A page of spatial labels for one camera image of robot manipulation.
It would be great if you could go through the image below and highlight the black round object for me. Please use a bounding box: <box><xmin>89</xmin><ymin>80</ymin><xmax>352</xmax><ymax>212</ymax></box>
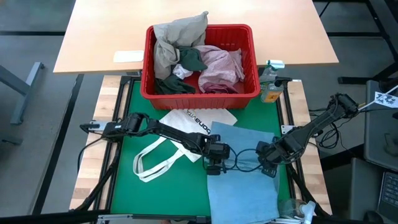
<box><xmin>363</xmin><ymin>210</ymin><xmax>385</xmax><ymax>224</ymax></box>

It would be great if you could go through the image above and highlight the grey desk leg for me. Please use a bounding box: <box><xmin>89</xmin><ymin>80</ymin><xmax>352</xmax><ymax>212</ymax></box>
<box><xmin>0</xmin><ymin>61</ymin><xmax>46</xmax><ymax>125</ymax></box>

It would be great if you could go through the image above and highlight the black desk leg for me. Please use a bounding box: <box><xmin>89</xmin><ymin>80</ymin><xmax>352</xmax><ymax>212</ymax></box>
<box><xmin>337</xmin><ymin>0</ymin><xmax>398</xmax><ymax>85</ymax></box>

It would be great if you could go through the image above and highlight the grey keyboard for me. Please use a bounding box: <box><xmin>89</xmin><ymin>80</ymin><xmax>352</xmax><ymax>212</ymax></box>
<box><xmin>377</xmin><ymin>170</ymin><xmax>398</xmax><ymax>215</ymax></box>

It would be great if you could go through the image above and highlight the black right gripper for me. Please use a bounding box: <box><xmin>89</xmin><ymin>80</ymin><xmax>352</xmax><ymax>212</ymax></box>
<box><xmin>255</xmin><ymin>136</ymin><xmax>300</xmax><ymax>180</ymax></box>

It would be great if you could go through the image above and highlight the light wooden desk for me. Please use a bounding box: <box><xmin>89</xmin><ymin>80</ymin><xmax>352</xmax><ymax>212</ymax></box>
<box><xmin>52</xmin><ymin>0</ymin><xmax>340</xmax><ymax>75</ymax></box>

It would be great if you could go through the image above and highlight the spray bottle with green label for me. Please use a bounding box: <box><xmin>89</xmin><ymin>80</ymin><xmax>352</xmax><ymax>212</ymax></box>
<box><xmin>257</xmin><ymin>59</ymin><xmax>285</xmax><ymax>94</ymax></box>

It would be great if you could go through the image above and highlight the beige grey garment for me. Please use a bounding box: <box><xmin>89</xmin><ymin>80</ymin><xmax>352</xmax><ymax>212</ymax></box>
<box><xmin>152</xmin><ymin>11</ymin><xmax>209</xmax><ymax>81</ymax></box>

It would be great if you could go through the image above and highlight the white garment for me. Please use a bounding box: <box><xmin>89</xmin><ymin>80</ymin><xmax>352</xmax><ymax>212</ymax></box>
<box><xmin>172</xmin><ymin>63</ymin><xmax>194</xmax><ymax>80</ymax></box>

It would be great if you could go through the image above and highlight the red plastic laundry basket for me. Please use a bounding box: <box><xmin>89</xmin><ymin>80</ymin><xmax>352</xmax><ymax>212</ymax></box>
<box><xmin>140</xmin><ymin>24</ymin><xmax>261</xmax><ymax>110</ymax></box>

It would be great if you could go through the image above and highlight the clear spray bottle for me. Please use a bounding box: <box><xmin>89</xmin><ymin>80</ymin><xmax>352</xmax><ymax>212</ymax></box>
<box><xmin>277</xmin><ymin>198</ymin><xmax>317</xmax><ymax>222</ymax></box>

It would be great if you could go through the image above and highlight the light blue garment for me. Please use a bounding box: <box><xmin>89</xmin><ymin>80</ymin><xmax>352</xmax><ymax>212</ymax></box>
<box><xmin>206</xmin><ymin>121</ymin><xmax>280</xmax><ymax>224</ymax></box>

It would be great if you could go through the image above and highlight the white tote bag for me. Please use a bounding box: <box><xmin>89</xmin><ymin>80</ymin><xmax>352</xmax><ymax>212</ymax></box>
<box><xmin>132</xmin><ymin>108</ymin><xmax>239</xmax><ymax>184</ymax></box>

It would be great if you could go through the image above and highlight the green table mat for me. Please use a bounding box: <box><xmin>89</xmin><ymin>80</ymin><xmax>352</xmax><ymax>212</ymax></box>
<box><xmin>110</xmin><ymin>80</ymin><xmax>292</xmax><ymax>218</ymax></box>

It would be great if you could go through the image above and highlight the black cable bundle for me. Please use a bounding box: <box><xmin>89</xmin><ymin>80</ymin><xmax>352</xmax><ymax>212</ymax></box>
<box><xmin>310</xmin><ymin>107</ymin><xmax>345</xmax><ymax>150</ymax></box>

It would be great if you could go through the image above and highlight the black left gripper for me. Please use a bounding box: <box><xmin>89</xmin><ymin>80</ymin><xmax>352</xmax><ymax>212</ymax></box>
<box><xmin>201</xmin><ymin>134</ymin><xmax>233</xmax><ymax>177</ymax></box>

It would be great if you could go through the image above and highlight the white marker tag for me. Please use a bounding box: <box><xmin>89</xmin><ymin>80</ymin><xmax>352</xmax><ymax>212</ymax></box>
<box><xmin>374</xmin><ymin>91</ymin><xmax>398</xmax><ymax>109</ymax></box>

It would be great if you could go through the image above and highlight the dark green garment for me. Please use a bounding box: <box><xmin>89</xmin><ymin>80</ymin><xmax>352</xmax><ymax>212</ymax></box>
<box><xmin>154</xmin><ymin>45</ymin><xmax>208</xmax><ymax>95</ymax></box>

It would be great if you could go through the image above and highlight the white rod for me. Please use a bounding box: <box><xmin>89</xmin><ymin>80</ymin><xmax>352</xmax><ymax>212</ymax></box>
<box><xmin>357</xmin><ymin>85</ymin><xmax>398</xmax><ymax>113</ymax></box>

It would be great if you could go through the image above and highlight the pink garment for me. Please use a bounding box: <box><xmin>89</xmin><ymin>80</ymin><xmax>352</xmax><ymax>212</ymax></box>
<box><xmin>194</xmin><ymin>45</ymin><xmax>246</xmax><ymax>94</ymax></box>

